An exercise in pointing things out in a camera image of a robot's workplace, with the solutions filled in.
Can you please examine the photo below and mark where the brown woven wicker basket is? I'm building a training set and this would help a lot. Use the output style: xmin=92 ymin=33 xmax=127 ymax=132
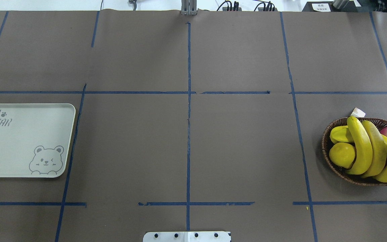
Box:
xmin=320 ymin=117 xmax=387 ymax=186

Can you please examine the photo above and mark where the paper price tag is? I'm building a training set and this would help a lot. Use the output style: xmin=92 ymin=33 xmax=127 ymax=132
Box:
xmin=350 ymin=108 xmax=366 ymax=118

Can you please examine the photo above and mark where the yellow starfruit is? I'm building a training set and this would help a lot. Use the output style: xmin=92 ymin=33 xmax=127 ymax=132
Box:
xmin=329 ymin=125 xmax=354 ymax=144

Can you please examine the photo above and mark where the yellow lemon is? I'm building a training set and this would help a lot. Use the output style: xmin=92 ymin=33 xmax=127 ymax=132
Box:
xmin=329 ymin=142 xmax=356 ymax=169

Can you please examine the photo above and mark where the white rectangular bear tray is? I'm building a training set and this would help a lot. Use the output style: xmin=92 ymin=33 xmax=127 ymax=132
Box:
xmin=0 ymin=103 xmax=76 ymax=178

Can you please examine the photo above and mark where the aluminium frame post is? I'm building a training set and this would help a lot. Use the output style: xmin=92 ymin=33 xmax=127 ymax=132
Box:
xmin=181 ymin=0 xmax=198 ymax=16

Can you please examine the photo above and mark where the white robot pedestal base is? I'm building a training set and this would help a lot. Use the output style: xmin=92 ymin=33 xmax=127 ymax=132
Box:
xmin=143 ymin=231 xmax=232 ymax=242

